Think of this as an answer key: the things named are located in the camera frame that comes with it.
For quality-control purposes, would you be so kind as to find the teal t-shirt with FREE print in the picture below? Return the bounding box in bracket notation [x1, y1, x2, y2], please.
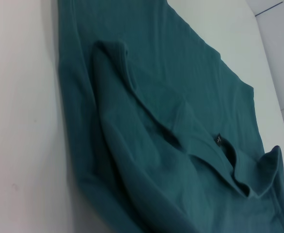
[57, 0, 284, 233]

